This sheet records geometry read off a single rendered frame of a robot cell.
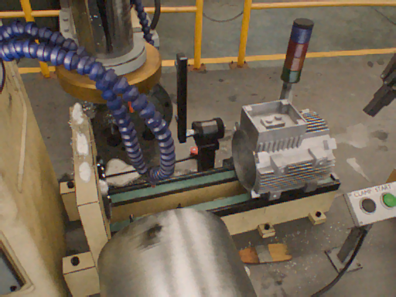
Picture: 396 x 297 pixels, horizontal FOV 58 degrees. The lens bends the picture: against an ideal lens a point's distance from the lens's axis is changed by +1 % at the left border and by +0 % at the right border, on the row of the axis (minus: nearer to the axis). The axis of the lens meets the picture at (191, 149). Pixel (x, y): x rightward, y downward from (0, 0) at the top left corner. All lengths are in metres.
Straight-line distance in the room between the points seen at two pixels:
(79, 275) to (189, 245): 0.37
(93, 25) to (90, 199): 0.29
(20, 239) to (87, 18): 0.37
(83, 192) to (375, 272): 0.76
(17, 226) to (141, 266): 0.21
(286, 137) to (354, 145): 0.59
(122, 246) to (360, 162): 0.94
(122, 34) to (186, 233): 0.33
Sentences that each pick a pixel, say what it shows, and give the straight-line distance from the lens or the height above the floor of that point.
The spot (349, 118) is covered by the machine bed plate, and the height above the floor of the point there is 0.80.
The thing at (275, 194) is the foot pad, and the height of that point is 0.97.
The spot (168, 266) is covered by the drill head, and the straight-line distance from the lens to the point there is 0.54.
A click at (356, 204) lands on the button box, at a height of 1.07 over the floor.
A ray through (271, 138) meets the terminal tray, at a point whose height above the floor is 1.12.
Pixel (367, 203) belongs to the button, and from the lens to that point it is 0.81.
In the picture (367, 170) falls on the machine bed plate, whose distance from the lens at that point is 1.31.
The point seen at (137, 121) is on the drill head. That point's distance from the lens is 0.99.
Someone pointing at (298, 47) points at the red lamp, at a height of 1.15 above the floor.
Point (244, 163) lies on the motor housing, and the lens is 0.98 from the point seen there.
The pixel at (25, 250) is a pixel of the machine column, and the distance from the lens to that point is 0.69.
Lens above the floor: 1.63
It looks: 43 degrees down
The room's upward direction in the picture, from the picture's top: 2 degrees clockwise
